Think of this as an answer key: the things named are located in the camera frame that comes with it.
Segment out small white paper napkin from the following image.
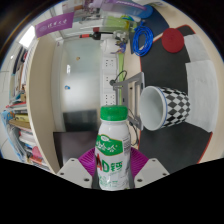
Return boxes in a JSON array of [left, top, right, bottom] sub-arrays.
[[183, 33, 210, 64]]

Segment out black red-edged desk mat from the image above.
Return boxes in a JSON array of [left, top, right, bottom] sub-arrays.
[[138, 24, 214, 174]]

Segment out grey metal laptop stand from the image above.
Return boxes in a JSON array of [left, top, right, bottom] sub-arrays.
[[112, 71, 146, 131]]

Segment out white wall socket row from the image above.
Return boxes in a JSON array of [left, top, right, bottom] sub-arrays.
[[101, 56, 118, 108]]

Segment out coiled blue cable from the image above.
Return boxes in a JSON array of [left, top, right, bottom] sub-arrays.
[[132, 24, 155, 58]]

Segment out white round jar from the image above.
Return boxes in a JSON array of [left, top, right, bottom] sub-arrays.
[[100, 38, 118, 54]]

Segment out flat round red coaster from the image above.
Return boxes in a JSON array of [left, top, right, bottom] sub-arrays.
[[161, 27, 185, 54]]

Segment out black power plug cable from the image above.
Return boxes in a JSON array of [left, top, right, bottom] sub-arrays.
[[109, 69, 128, 87]]

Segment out white green-capped drink bottle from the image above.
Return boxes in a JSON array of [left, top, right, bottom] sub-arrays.
[[94, 105, 132, 192]]

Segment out white shelf with books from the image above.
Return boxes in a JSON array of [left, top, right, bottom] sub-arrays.
[[0, 43, 61, 173]]

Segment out large white paper napkin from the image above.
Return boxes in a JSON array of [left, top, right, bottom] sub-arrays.
[[184, 59, 220, 134]]

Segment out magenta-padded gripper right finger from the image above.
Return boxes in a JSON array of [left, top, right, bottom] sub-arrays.
[[128, 146, 170, 190]]

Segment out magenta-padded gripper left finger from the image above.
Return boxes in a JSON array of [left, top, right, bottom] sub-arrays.
[[56, 147, 98, 190]]

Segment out black white checkered mug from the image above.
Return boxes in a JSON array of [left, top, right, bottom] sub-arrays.
[[138, 85, 192, 132]]

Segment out purple hanging pennant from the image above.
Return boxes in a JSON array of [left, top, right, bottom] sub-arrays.
[[34, 12, 75, 39]]

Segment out dark blue mouse pad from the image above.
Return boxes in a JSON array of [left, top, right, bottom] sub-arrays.
[[141, 4, 172, 38]]

